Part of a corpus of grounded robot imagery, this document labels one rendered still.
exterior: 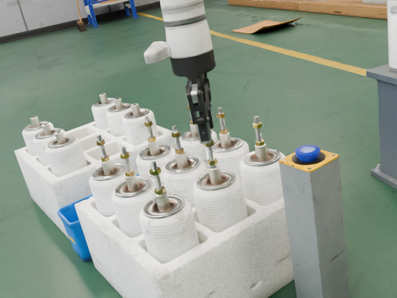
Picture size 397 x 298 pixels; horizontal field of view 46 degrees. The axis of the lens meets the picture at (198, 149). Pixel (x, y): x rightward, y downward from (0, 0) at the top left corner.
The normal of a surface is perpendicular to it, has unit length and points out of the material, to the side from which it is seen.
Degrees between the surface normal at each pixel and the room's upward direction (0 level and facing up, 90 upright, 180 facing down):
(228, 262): 90
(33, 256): 0
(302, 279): 90
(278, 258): 90
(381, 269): 0
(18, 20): 90
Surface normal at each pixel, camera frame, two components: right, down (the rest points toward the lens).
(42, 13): 0.32, 0.31
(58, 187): 0.56, 0.22
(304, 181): -0.80, 0.36
